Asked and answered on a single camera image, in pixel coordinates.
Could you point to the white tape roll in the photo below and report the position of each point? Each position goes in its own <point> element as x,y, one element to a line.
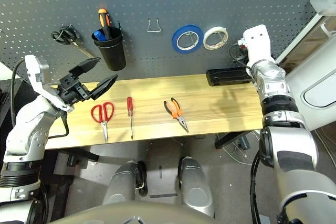
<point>205,42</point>

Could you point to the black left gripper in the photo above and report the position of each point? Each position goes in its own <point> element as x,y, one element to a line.
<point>74,90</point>

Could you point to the orange and black pliers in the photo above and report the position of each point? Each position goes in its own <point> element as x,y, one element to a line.
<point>178,116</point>

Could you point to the white pegboard frame post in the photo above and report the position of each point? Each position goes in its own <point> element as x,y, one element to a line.
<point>297,37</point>

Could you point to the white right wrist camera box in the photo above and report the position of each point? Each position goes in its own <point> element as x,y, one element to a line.
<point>258,43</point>

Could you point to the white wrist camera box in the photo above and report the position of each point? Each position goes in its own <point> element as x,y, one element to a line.
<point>258,43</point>
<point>34,72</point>

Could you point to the silver right robot leg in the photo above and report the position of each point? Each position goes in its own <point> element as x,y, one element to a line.
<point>195,184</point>

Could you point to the black tool case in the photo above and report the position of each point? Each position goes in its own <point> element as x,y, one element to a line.
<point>225,77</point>

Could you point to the white side box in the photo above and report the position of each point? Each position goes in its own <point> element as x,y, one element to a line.
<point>6,73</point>

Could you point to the silver robot leg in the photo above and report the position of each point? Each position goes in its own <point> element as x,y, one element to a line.
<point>195,184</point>
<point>123,182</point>

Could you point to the blue marker pen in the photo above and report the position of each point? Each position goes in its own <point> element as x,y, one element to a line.
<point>99,35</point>

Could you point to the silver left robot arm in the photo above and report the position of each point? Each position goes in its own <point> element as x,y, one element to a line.
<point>29,129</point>

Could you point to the black side cabinet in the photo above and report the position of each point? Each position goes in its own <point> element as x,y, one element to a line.
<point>5,98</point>

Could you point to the blue tape roll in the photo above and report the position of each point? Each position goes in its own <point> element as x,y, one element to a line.
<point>175,41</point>

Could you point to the orange and black screwdriver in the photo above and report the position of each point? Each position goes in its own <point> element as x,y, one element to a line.
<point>104,20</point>

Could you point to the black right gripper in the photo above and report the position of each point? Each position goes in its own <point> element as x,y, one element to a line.
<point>244,53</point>

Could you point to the translucent plastic bin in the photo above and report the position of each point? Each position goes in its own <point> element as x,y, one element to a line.
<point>324,1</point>

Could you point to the large white rounded appliance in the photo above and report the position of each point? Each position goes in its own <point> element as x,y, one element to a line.
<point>317,82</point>

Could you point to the black table leg bracket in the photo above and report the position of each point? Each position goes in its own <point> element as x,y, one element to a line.
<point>84,154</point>
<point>225,140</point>

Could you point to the silver left robot leg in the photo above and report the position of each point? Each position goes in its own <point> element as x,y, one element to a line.
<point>123,182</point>

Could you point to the black plastic cup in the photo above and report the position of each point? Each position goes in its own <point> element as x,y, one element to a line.
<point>113,56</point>

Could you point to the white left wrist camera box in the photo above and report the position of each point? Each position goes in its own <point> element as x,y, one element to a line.
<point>34,72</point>

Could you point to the grey robot torso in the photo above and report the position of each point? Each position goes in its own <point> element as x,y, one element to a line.
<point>136,212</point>

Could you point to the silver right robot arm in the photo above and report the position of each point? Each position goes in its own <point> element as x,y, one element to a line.
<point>286,150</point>

